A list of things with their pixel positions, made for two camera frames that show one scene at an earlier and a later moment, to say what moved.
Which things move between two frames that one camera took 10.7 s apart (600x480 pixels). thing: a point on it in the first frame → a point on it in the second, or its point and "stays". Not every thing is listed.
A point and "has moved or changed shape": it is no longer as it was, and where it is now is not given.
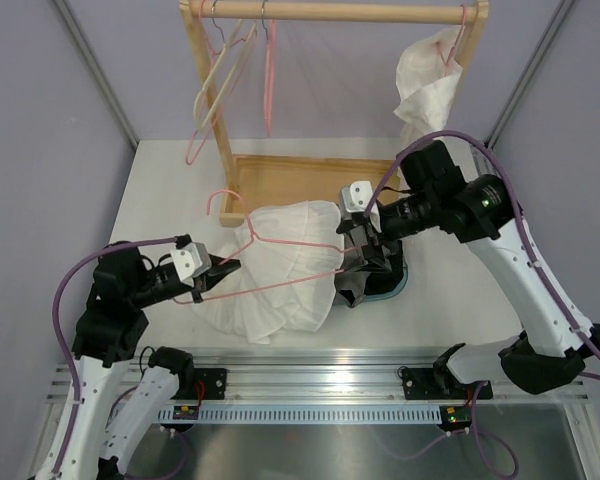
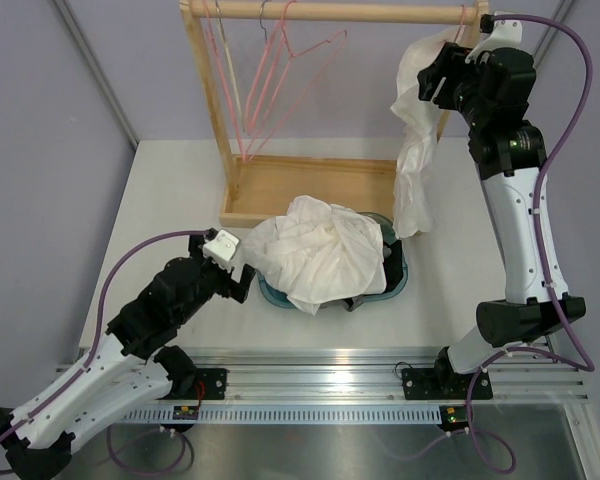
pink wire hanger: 220,112 → 221,70
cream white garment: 427,76 stays
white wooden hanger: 198,96 → 231,64
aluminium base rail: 317,377 stays
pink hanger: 263,237 → 250,153
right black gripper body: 375,251 → 466,98
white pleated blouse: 291,262 has moved or changed shape
